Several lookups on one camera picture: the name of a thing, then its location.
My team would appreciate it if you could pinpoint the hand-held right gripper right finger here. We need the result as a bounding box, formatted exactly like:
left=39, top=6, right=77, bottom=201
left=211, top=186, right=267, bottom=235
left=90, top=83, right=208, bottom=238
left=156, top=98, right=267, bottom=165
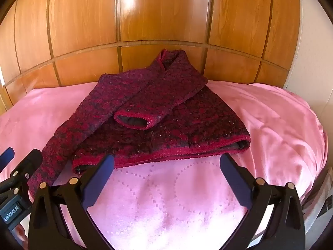
left=219, top=153, right=305, bottom=250

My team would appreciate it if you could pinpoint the person's left hand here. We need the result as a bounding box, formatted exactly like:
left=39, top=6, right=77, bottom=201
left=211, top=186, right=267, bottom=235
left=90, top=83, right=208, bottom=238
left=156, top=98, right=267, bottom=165
left=12, top=224, right=29, bottom=249

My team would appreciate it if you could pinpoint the grey bed base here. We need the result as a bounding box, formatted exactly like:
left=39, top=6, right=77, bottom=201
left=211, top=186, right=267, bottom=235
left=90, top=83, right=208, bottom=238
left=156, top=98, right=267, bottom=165
left=299, top=169, right=333, bottom=243

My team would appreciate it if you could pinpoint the pink blanket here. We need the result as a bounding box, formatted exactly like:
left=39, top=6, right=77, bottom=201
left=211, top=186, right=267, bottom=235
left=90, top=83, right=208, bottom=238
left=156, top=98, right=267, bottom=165
left=0, top=79, right=329, bottom=250

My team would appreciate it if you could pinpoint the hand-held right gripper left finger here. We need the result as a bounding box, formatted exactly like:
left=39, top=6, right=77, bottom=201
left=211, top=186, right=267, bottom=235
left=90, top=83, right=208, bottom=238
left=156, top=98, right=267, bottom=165
left=28, top=154, right=116, bottom=250

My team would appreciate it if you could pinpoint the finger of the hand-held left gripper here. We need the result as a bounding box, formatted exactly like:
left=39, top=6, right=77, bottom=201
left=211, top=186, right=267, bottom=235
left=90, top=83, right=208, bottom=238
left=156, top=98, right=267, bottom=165
left=0, top=148, right=43, bottom=196
left=0, top=147, right=14, bottom=174

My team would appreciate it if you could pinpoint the wooden headboard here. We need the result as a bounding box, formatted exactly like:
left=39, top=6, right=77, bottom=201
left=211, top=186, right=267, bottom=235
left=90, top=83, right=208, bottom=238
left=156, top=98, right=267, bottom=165
left=0, top=0, right=302, bottom=115

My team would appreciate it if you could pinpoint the dark red patterned sweater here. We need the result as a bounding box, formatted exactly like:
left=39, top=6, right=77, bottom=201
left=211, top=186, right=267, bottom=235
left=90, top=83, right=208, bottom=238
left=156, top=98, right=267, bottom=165
left=27, top=49, right=251, bottom=204

